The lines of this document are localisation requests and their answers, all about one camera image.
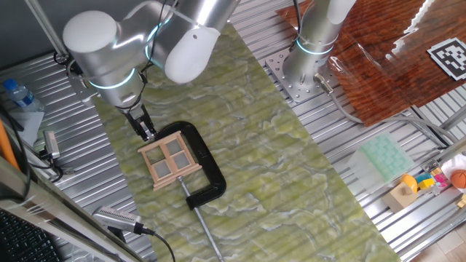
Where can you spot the black keyboard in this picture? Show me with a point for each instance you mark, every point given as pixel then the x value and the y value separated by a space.
pixel 22 240

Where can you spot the small yellow toy piece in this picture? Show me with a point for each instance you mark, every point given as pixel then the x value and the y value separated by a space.
pixel 462 201

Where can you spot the clear water bottle blue cap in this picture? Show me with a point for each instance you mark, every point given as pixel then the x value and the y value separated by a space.
pixel 22 96

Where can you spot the tan wooden block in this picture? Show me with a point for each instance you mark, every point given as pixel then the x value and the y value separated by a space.
pixel 398 198

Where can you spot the miniature wooden window frame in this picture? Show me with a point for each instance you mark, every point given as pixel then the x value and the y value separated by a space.
pixel 175 180

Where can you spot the black C-clamp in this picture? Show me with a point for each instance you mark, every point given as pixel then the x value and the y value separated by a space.
pixel 204 153

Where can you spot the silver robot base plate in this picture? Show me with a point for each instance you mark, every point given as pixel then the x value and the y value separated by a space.
pixel 303 93

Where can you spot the small wooden sliding sash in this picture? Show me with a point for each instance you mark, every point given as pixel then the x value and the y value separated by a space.
pixel 162 167

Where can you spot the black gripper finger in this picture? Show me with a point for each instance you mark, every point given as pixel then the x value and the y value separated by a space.
pixel 141 132
pixel 152 130

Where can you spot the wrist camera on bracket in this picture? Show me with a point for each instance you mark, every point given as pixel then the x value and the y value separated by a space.
pixel 82 87

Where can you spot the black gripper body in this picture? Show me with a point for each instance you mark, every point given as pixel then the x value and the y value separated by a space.
pixel 137 116

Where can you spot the black and silver tool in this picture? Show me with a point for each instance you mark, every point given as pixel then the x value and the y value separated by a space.
pixel 51 145

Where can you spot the orange toy basketball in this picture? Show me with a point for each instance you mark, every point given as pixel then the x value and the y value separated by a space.
pixel 458 179

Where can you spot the pink toy block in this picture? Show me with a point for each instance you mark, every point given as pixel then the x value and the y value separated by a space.
pixel 441 180

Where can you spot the white paper sheet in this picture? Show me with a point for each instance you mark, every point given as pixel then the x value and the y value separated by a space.
pixel 29 125

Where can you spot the black white marker tag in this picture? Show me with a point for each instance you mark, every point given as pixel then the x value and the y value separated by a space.
pixel 451 56

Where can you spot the green translucent ice tray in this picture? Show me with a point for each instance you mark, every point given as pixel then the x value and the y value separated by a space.
pixel 382 160

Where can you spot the cyan toy block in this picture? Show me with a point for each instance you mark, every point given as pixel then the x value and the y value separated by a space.
pixel 423 177

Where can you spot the green marble pattern mat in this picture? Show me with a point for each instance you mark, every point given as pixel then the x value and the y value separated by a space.
pixel 273 163

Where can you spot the yellow toy block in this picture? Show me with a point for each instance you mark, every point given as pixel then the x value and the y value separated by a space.
pixel 426 184

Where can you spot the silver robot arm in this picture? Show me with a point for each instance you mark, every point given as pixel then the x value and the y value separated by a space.
pixel 109 54

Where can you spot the small metal bracket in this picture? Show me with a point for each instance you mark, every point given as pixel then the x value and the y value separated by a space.
pixel 430 165

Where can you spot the aluminium frame bar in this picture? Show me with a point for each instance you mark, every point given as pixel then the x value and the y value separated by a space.
pixel 54 214

